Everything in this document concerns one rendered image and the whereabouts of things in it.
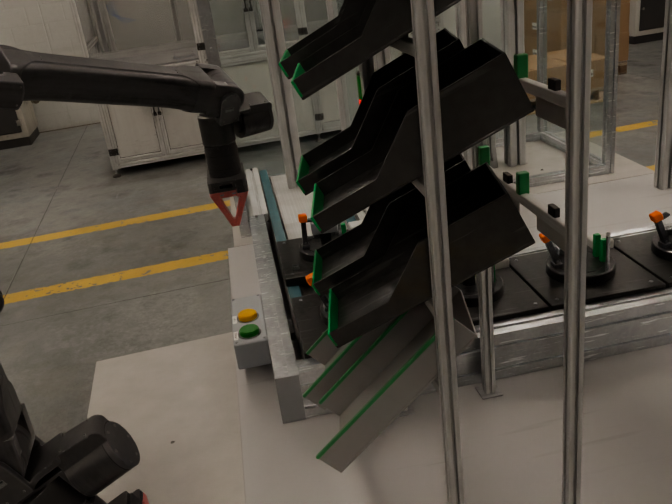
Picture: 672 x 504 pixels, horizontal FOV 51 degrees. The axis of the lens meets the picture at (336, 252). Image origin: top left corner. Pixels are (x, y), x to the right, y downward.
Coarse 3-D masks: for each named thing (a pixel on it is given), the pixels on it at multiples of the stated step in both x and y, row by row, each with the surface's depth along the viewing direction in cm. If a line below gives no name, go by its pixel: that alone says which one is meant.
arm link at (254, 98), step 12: (228, 96) 110; (252, 96) 120; (264, 96) 121; (228, 108) 112; (240, 108) 117; (252, 108) 118; (264, 108) 120; (216, 120) 114; (228, 120) 114; (252, 120) 120; (264, 120) 121; (252, 132) 121
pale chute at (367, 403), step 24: (456, 288) 100; (408, 312) 101; (456, 312) 97; (384, 336) 103; (408, 336) 103; (432, 336) 89; (456, 336) 88; (360, 360) 105; (384, 360) 105; (408, 360) 90; (432, 360) 90; (336, 384) 106; (360, 384) 106; (384, 384) 102; (408, 384) 91; (336, 408) 108; (360, 408) 104; (384, 408) 93; (360, 432) 95; (336, 456) 96
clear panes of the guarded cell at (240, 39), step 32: (224, 0) 240; (256, 0) 242; (288, 0) 244; (320, 0) 245; (544, 0) 256; (224, 32) 244; (256, 32) 246; (288, 32) 248; (544, 32) 261; (224, 64) 248; (256, 64) 250; (544, 64) 265; (320, 96) 258; (320, 128) 263; (544, 128) 275; (256, 160) 263
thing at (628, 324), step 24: (552, 312) 136; (600, 312) 133; (624, 312) 134; (648, 312) 135; (504, 336) 131; (528, 336) 132; (552, 336) 133; (600, 336) 135; (624, 336) 136; (648, 336) 138; (312, 360) 130; (456, 360) 131; (480, 360) 132; (504, 360) 133; (528, 360) 135; (552, 360) 135; (432, 384) 133; (312, 408) 130
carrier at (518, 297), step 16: (496, 272) 152; (512, 272) 151; (464, 288) 143; (496, 288) 141; (512, 288) 144; (528, 288) 144; (496, 304) 139; (512, 304) 138; (528, 304) 138; (544, 304) 137; (496, 320) 135
